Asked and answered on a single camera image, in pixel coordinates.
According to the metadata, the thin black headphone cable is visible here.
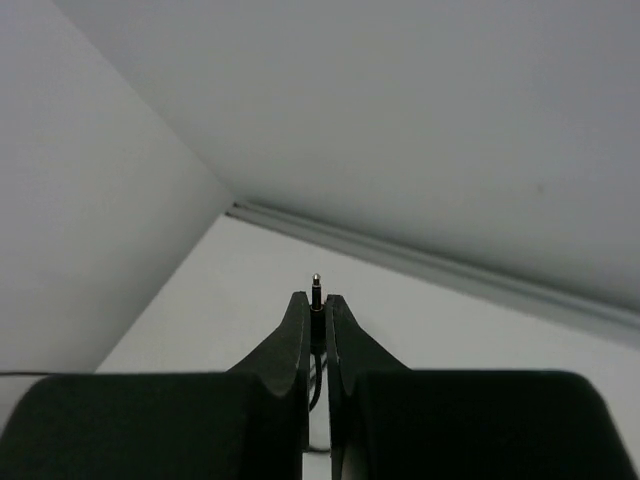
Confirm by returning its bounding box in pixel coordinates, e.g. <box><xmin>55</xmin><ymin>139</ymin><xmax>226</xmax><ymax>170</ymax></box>
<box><xmin>304</xmin><ymin>272</ymin><xmax>332</xmax><ymax>455</ymax></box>

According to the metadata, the aluminium table frame rail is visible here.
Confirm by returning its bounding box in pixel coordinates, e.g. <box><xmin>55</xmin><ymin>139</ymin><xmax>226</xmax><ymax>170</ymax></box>
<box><xmin>226</xmin><ymin>203</ymin><xmax>639</xmax><ymax>333</ymax></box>

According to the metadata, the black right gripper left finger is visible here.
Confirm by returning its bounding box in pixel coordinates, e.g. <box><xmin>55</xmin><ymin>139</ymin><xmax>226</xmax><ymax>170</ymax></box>
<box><xmin>1</xmin><ymin>292</ymin><xmax>310</xmax><ymax>479</ymax></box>

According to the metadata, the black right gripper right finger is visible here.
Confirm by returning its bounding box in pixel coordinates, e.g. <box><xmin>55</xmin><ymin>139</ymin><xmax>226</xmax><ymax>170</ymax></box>
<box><xmin>325</xmin><ymin>295</ymin><xmax>637</xmax><ymax>479</ymax></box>

